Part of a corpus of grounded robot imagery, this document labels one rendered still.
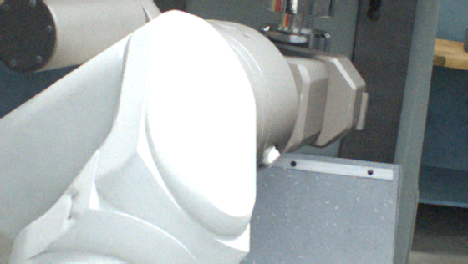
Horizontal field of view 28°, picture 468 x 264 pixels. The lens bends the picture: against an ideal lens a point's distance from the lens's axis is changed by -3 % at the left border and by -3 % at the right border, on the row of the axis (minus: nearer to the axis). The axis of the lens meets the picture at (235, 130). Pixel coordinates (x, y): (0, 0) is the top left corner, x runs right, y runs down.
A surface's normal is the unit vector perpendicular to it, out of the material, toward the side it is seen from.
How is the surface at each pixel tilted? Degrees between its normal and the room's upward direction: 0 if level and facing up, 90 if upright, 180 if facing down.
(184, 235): 86
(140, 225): 77
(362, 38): 90
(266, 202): 63
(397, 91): 90
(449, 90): 90
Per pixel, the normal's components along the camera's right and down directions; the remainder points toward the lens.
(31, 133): -0.54, -0.25
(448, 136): 0.00, 0.22
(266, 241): 0.05, -0.25
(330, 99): -0.38, 0.15
